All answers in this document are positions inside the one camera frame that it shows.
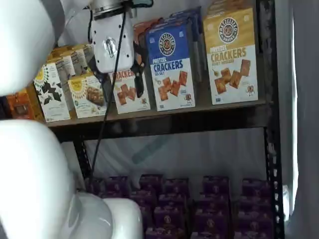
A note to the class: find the orange brown snack box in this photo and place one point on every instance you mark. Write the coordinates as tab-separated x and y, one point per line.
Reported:
20	104

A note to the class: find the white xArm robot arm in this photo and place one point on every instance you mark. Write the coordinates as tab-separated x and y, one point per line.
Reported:
25	174

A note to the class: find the black metal shelf rack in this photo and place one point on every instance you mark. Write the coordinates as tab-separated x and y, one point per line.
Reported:
272	149

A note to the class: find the yellow white pretzel cracker box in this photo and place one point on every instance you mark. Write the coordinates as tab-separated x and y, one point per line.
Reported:
231	37
224	7

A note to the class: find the orange white pretzel cracker box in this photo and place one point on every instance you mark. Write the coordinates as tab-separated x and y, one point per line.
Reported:
124	99
149	23

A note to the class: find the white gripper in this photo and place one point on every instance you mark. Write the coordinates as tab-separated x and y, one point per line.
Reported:
112	42

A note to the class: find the blue white pretzel cracker box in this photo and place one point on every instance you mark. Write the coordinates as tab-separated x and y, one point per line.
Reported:
195	49
162	54
197	15

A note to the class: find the purple snack box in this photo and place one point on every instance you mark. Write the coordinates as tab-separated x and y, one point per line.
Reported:
164	234
211	235
255	204
169	216
117	186
175	185
213	220
214	203
215	185
255	221
254	235
172	200
150	183
143	198
256	186

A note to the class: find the wooden shelf board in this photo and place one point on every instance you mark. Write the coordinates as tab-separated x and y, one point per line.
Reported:
203	105

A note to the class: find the almond flour bars box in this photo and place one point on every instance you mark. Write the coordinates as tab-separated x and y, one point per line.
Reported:
84	107
83	62

